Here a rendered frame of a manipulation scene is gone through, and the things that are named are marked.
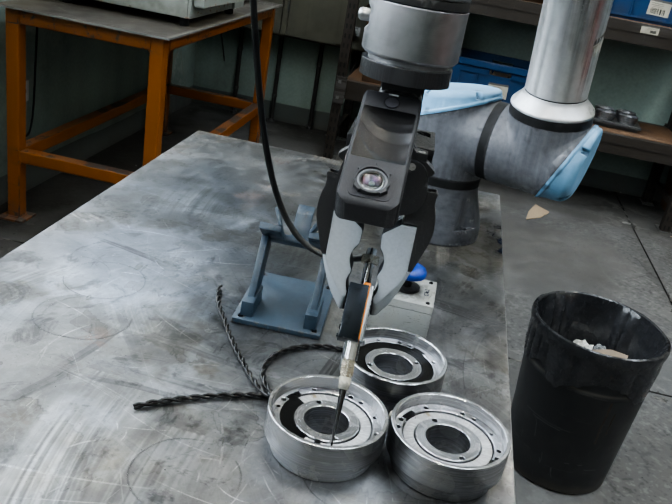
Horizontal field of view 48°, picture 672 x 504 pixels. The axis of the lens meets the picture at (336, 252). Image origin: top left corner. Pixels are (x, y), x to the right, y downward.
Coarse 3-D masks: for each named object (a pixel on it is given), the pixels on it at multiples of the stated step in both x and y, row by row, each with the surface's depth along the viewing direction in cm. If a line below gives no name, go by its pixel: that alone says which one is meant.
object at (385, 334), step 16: (368, 336) 79; (384, 336) 80; (400, 336) 80; (416, 336) 79; (384, 352) 77; (400, 352) 78; (432, 352) 78; (384, 368) 78; (400, 368) 78; (416, 368) 75; (368, 384) 71; (384, 384) 71; (400, 384) 70; (416, 384) 71; (432, 384) 72; (384, 400) 71
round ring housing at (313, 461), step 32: (288, 384) 68; (320, 384) 70; (352, 384) 69; (320, 416) 68; (352, 416) 66; (384, 416) 65; (288, 448) 61; (320, 448) 60; (352, 448) 61; (320, 480) 62
